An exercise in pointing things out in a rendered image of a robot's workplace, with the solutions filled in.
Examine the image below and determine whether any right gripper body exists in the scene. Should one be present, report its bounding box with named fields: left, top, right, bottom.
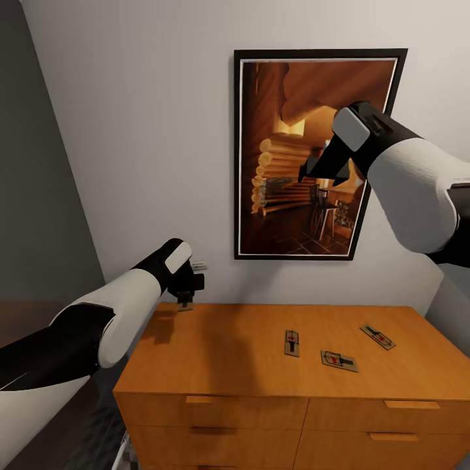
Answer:
left=305, top=152, right=349, bottom=180

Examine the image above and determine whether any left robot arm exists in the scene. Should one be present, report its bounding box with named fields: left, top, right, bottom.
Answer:
left=0, top=239, right=210, bottom=470

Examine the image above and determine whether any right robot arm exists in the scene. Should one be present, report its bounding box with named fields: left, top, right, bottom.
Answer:
left=297, top=102, right=470, bottom=301

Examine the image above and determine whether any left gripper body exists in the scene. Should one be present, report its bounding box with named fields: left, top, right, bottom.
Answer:
left=167, top=270, right=204, bottom=294

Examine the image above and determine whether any mousetrap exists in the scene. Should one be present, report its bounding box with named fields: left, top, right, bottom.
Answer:
left=285, top=329, right=300, bottom=358
left=176, top=291, right=194, bottom=312
left=360, top=324, right=396, bottom=351
left=321, top=350, right=358, bottom=373

